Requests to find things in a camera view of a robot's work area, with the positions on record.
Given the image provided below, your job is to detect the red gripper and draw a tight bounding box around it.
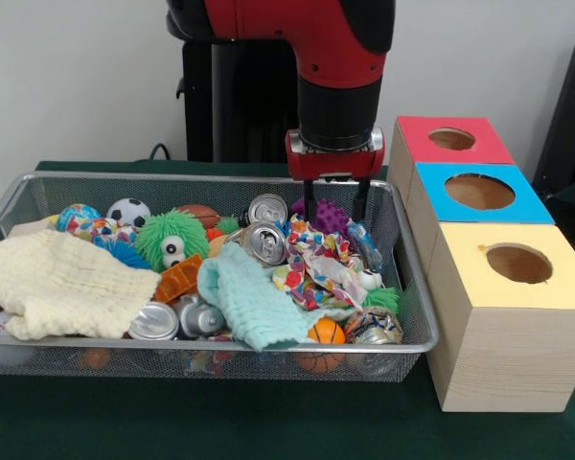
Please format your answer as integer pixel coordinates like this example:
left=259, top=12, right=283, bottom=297
left=286, top=143, right=384, bottom=224

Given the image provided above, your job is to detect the purple spiky ball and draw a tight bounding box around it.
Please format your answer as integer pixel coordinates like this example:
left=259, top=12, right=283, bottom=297
left=289, top=195, right=351, bottom=241

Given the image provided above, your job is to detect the colourful dotted cloth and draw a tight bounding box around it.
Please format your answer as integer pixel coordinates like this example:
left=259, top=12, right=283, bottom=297
left=271, top=214, right=365, bottom=311

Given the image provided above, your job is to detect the clear mesh bin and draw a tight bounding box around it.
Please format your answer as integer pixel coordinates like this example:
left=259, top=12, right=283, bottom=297
left=0, top=171, right=440, bottom=383

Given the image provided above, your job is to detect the wooden box with three holes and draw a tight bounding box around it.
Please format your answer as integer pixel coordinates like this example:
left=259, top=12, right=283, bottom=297
left=386, top=115, right=575, bottom=413

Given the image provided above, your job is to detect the silver drink can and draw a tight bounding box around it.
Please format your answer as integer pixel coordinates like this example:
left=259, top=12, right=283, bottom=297
left=229, top=221, right=288, bottom=268

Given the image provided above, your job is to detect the green spiky googly-eyed ball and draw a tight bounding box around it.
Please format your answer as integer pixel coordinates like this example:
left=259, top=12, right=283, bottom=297
left=357, top=268, right=402, bottom=317
left=134, top=208, right=211, bottom=274

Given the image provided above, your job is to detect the mint knitted cloth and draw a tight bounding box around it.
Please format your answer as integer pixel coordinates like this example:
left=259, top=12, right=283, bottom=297
left=196, top=241, right=360, bottom=354

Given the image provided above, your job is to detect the small brown football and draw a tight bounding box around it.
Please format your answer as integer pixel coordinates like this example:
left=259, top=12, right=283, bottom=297
left=176, top=204, right=221, bottom=230

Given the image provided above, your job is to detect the small soccer ball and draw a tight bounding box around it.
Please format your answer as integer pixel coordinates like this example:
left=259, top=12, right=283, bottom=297
left=105, top=197, right=152, bottom=228

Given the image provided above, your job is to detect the blue spiky ball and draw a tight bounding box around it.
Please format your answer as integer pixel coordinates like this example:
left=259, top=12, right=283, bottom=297
left=95, top=238, right=152, bottom=270

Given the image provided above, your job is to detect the black upright stand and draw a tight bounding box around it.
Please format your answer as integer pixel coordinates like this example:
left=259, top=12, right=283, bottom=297
left=531, top=31, right=575, bottom=193

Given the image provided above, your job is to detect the cream knitted cloth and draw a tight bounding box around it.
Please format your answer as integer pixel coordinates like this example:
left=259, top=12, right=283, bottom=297
left=0, top=228, right=163, bottom=342

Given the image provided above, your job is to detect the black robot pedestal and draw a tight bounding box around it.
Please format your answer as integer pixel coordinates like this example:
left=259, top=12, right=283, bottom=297
left=174, top=38, right=309, bottom=165

